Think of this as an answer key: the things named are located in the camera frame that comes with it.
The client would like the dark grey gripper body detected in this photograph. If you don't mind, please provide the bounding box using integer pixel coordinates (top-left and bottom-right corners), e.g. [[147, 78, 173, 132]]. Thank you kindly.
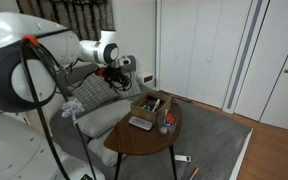
[[126, 54, 138, 73]]

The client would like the white marker with blue cap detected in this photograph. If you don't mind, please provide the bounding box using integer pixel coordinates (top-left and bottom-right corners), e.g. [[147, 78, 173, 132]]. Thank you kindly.
[[163, 108, 169, 126]]

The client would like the wooden pen box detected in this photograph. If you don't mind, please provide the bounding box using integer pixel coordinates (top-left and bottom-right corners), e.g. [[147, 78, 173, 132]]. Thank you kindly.
[[129, 91, 172, 125]]

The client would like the clear plastic pen cup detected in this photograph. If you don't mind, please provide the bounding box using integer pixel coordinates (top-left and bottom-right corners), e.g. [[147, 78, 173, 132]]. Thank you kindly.
[[157, 112, 179, 136]]

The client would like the thick white marker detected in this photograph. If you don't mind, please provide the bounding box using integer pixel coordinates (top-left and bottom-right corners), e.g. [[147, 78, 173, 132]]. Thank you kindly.
[[151, 98, 161, 113]]

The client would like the light grey pillow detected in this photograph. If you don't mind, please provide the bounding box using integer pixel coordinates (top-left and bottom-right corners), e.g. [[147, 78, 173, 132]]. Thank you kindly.
[[75, 98, 135, 139]]

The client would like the orange red small object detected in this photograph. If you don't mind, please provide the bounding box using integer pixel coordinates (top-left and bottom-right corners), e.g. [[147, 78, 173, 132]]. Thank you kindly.
[[166, 114, 176, 125]]

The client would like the white folding closet door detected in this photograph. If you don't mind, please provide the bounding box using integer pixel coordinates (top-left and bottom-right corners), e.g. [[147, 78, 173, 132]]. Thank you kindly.
[[157, 0, 253, 109]]

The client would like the dark wooden side table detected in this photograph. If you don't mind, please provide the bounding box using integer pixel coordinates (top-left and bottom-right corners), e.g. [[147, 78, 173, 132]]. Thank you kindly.
[[103, 98, 184, 180]]

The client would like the crumpled white plastic wrap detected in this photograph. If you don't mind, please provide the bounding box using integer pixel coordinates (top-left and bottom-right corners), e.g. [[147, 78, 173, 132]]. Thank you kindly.
[[61, 96, 86, 126]]

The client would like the white pillow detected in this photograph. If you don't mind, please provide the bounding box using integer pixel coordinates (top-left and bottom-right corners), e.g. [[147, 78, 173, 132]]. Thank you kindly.
[[87, 128, 128, 168]]

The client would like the white remote control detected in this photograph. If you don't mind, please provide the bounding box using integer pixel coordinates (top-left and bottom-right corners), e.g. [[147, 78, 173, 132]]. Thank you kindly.
[[174, 154, 192, 163]]

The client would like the grey rug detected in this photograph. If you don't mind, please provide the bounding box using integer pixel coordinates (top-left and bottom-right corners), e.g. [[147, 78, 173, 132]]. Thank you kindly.
[[49, 93, 253, 180]]

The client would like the white pillar with grey stripe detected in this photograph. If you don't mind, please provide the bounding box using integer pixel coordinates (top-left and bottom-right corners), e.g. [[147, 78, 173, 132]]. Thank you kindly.
[[221, 0, 272, 115]]

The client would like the orange tipped white marker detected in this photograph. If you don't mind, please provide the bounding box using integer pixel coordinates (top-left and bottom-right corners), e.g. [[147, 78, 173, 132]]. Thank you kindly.
[[188, 167, 200, 180]]

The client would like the plain white sliding door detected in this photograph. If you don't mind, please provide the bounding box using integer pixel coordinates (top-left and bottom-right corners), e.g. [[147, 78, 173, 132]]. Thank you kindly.
[[233, 0, 288, 123]]

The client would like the white wall box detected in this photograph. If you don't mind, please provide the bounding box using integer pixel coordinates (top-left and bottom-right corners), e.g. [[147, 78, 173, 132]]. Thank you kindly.
[[135, 71, 157, 89]]

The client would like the orange cable clip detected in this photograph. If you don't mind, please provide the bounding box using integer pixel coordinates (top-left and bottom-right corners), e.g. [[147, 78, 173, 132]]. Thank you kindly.
[[96, 67, 108, 78], [21, 34, 40, 47]]

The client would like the dark patterned wall hanging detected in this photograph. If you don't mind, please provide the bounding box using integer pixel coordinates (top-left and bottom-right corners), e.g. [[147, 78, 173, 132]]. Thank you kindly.
[[15, 0, 116, 41]]

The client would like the thick black cable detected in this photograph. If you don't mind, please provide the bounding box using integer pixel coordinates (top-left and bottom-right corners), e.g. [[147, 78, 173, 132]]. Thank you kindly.
[[18, 39, 71, 180]]

